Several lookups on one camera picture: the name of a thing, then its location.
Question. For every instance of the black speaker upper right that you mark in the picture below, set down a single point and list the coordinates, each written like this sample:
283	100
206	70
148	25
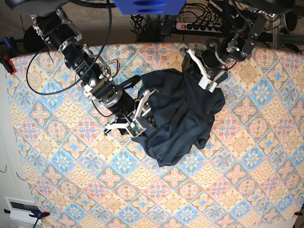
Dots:
290	20

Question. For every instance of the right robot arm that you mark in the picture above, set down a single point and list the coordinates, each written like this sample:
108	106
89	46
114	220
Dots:
58	31

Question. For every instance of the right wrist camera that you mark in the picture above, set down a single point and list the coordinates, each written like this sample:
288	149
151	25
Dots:
135	128

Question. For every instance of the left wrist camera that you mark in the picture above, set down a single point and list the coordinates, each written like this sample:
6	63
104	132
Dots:
207	84

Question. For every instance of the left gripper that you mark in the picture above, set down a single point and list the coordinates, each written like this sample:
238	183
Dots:
212	58

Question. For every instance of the orange clamp lower right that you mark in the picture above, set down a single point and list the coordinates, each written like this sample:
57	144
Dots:
298	213

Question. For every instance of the black round stand base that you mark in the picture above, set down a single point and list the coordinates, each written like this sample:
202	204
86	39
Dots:
32	41

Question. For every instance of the white power strip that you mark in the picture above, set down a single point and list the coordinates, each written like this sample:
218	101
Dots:
183	26

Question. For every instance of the patterned tablecloth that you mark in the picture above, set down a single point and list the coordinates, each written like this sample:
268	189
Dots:
250	172

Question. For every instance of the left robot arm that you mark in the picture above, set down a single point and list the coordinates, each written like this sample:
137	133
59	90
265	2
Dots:
244	28

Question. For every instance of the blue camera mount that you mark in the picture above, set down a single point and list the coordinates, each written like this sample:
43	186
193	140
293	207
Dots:
146	7

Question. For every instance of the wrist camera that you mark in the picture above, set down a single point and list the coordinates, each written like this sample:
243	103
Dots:
207	84
135	128

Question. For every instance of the blue orange clamp lower left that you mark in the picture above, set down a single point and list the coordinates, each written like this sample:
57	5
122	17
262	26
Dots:
38	214

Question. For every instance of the dark blue t-shirt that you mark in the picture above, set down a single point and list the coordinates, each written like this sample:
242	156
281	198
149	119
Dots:
184	114

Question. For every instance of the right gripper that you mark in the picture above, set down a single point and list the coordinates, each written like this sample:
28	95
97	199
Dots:
114	97

